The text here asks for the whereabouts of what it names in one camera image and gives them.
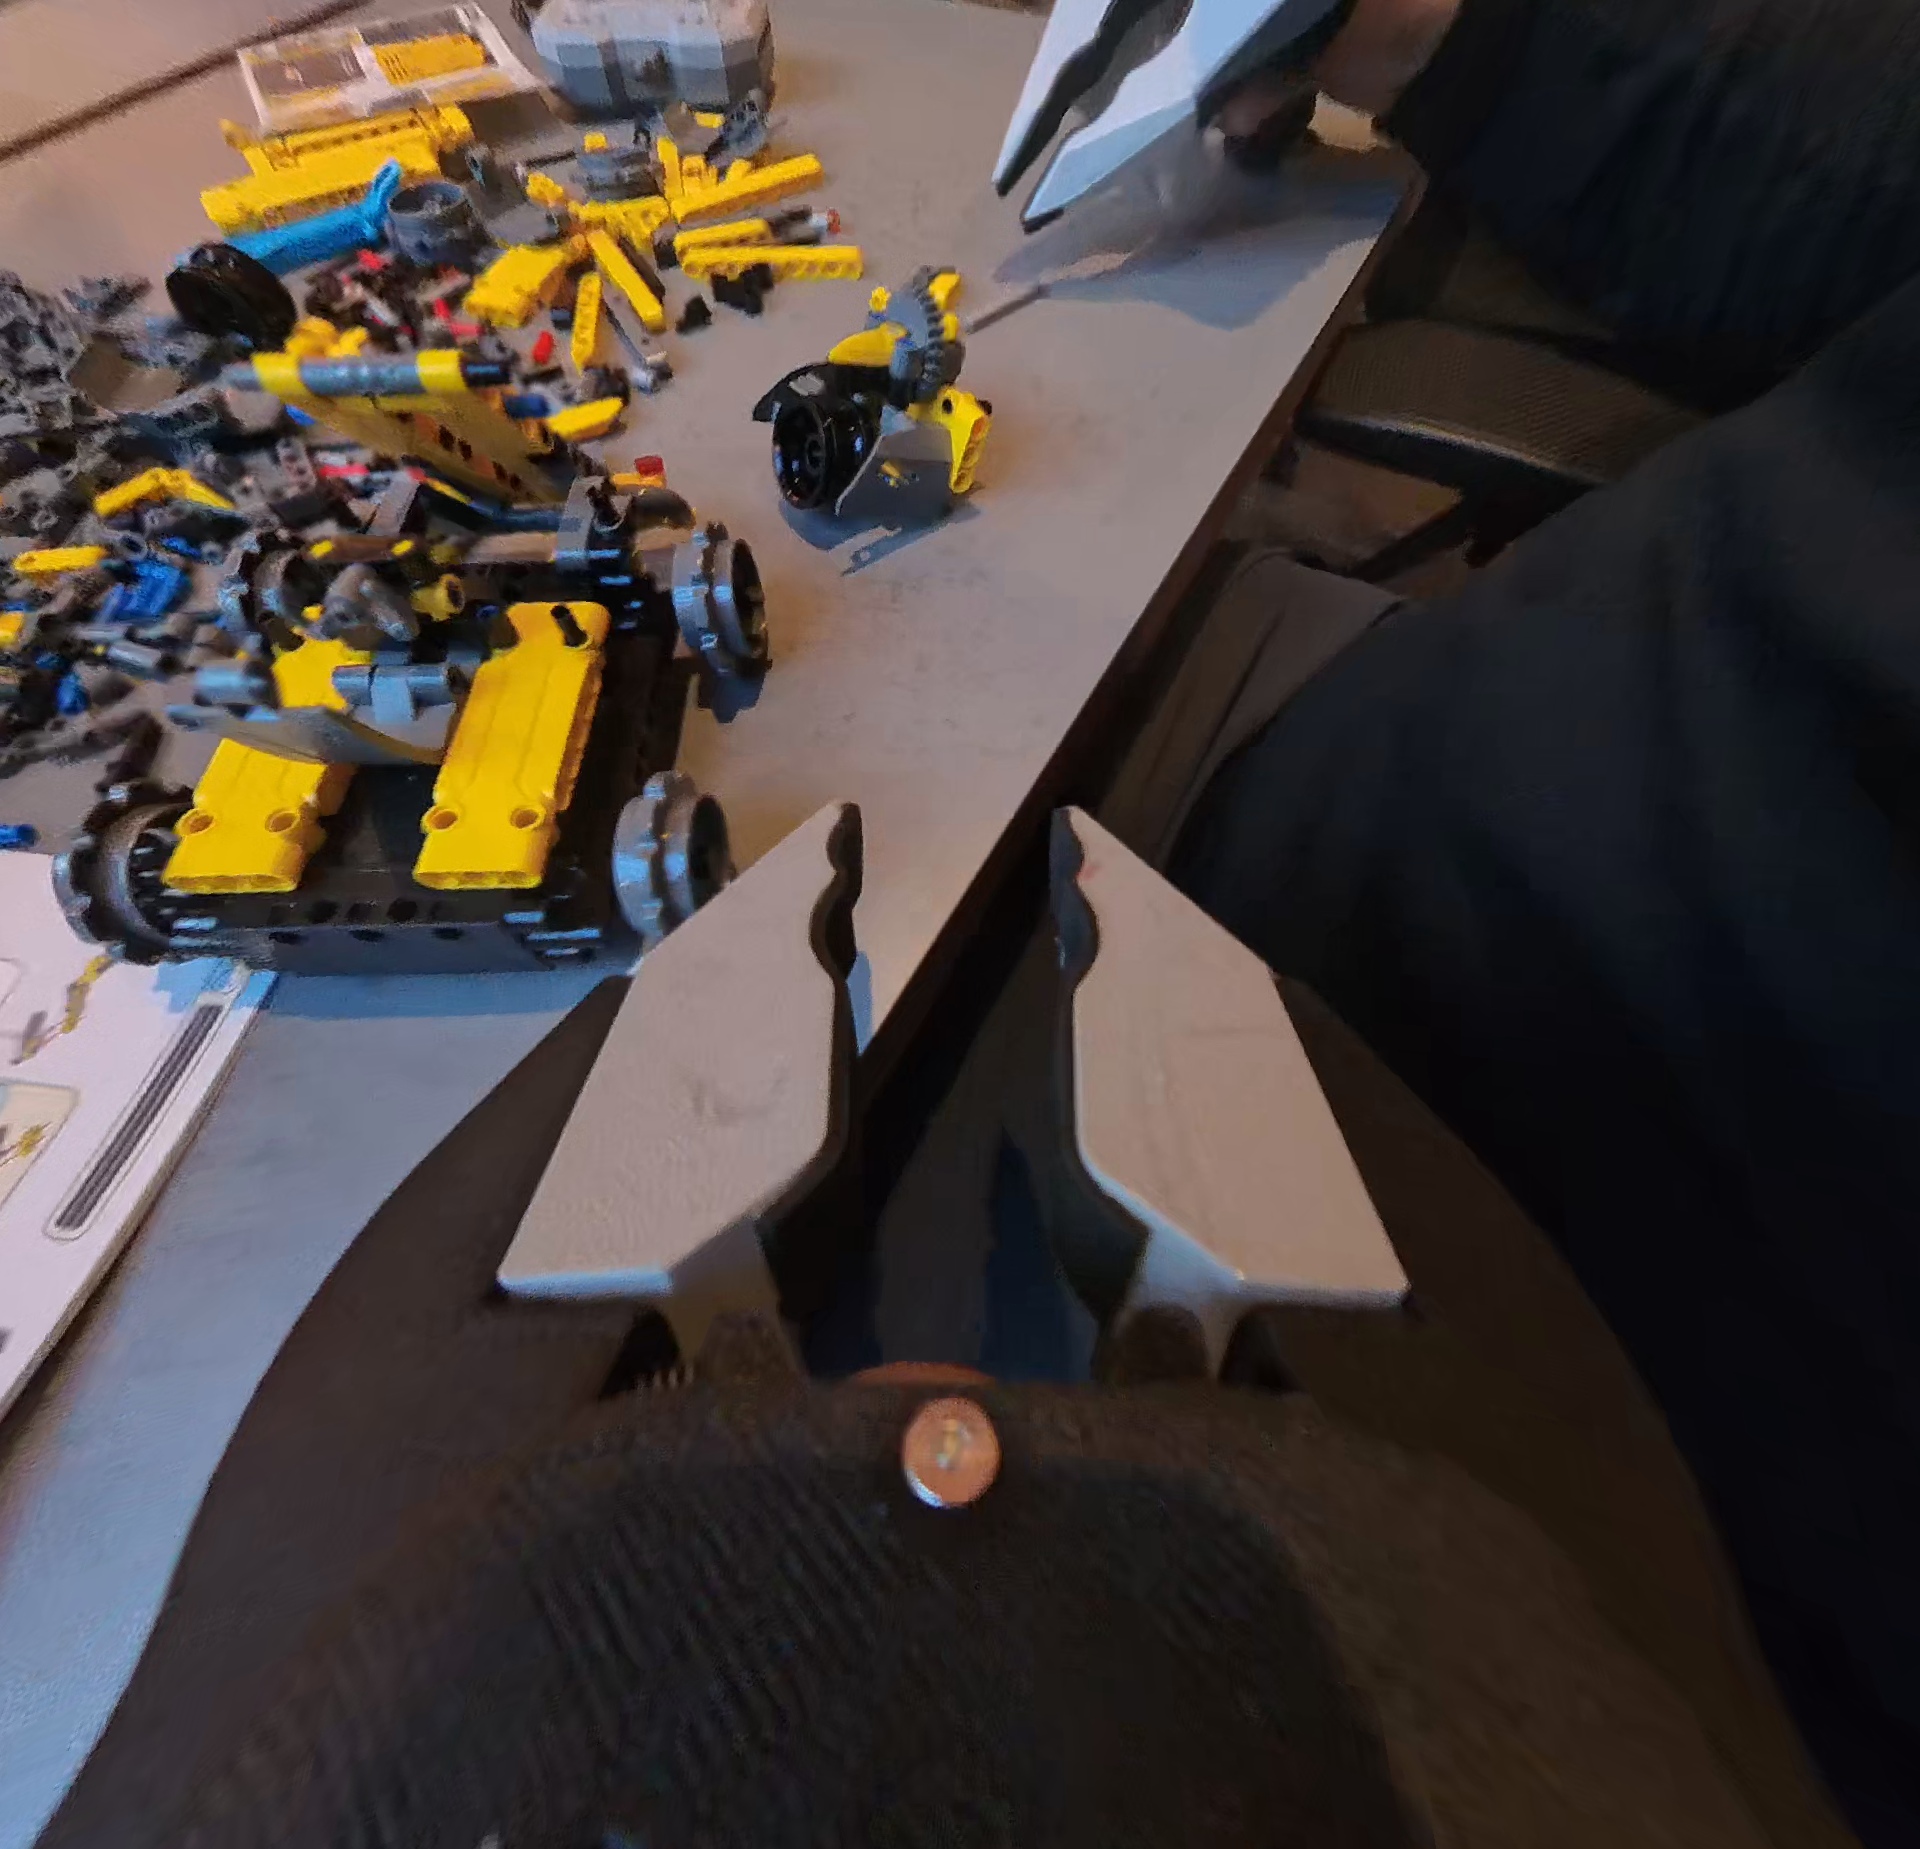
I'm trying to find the yellow brick wheel subassembly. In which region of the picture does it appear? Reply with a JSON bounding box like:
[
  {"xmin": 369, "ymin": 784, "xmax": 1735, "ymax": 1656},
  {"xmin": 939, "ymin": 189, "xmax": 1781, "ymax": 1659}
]
[{"xmin": 752, "ymin": 265, "xmax": 995, "ymax": 523}]

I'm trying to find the stack of yellow panels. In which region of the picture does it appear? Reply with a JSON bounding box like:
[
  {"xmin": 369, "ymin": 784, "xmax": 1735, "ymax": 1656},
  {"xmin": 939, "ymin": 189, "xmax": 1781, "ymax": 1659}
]
[{"xmin": 199, "ymin": 105, "xmax": 481, "ymax": 231}]

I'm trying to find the black wheel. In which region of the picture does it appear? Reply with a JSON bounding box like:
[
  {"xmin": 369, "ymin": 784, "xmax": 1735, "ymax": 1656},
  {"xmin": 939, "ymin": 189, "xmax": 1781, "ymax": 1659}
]
[{"xmin": 165, "ymin": 244, "xmax": 300, "ymax": 350}]

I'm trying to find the pile of small connector pieces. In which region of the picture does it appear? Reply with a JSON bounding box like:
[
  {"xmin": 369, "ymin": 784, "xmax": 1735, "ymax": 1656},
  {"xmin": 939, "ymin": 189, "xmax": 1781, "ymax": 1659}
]
[{"xmin": 0, "ymin": 438, "xmax": 302, "ymax": 786}]

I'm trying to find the pile of grey track links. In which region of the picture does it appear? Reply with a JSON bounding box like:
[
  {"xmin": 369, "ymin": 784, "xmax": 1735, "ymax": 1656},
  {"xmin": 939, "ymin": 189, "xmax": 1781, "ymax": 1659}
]
[{"xmin": 0, "ymin": 270, "xmax": 228, "ymax": 440}]

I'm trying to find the white instruction booklet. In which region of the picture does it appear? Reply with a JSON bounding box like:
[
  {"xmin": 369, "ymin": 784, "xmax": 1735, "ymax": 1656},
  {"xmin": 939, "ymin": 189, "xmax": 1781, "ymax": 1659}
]
[{"xmin": 0, "ymin": 852, "xmax": 279, "ymax": 1414}]

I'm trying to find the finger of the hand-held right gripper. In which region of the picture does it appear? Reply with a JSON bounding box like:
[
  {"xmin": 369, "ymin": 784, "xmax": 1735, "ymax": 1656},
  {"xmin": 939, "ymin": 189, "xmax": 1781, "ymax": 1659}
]
[
  {"xmin": 991, "ymin": 0, "xmax": 1193, "ymax": 200},
  {"xmin": 1019, "ymin": 0, "xmax": 1405, "ymax": 231}
]

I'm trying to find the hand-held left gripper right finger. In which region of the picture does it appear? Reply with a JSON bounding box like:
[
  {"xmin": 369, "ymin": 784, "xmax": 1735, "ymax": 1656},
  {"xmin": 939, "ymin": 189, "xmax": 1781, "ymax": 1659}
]
[{"xmin": 1049, "ymin": 806, "xmax": 1412, "ymax": 1356}]

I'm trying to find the blue brick separator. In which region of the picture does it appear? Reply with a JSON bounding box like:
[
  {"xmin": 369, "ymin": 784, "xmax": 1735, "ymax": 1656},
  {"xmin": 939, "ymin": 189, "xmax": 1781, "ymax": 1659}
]
[{"xmin": 224, "ymin": 160, "xmax": 408, "ymax": 272}]

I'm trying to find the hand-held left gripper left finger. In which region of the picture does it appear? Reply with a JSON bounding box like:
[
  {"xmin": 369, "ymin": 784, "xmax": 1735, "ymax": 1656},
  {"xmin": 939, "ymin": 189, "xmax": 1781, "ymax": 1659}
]
[{"xmin": 495, "ymin": 801, "xmax": 867, "ymax": 1333}]

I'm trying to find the spread of yellow beams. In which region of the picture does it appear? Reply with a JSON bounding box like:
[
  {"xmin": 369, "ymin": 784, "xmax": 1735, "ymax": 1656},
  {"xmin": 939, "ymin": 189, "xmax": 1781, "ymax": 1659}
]
[{"xmin": 458, "ymin": 123, "xmax": 871, "ymax": 371}]

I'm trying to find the pile of black red pieces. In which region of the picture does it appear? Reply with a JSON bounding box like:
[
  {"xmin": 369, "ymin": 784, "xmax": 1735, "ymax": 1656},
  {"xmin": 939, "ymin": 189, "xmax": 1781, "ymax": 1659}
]
[{"xmin": 300, "ymin": 244, "xmax": 499, "ymax": 364}]

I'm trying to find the person's right forearm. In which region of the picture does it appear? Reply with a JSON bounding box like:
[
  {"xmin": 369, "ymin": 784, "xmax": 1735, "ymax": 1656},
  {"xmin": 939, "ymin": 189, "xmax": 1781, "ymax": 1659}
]
[{"xmin": 1382, "ymin": 0, "xmax": 1920, "ymax": 411}]

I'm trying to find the yellow brick vehicle model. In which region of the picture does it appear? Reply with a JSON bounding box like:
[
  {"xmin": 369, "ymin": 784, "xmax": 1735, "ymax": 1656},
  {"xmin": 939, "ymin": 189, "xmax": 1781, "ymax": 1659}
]
[{"xmin": 53, "ymin": 350, "xmax": 776, "ymax": 982}]

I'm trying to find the grey battery box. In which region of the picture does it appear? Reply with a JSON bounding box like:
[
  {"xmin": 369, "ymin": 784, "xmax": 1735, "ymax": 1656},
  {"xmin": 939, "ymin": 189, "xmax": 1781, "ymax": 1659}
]
[{"xmin": 528, "ymin": 0, "xmax": 778, "ymax": 119}]

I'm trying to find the person's right hand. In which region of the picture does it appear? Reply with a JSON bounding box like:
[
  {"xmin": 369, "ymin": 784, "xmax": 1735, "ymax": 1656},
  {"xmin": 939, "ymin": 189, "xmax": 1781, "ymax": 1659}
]
[{"xmin": 1318, "ymin": 0, "xmax": 1497, "ymax": 119}]

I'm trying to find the grey desk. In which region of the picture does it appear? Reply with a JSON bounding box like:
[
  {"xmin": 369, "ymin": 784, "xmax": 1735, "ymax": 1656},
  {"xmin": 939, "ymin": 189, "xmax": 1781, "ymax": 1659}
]
[{"xmin": 0, "ymin": 0, "xmax": 1418, "ymax": 1835}]

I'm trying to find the sticker sheet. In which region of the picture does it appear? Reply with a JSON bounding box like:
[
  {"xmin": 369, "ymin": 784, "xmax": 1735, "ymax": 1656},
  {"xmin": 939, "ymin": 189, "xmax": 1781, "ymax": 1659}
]
[{"xmin": 239, "ymin": 5, "xmax": 542, "ymax": 131}]

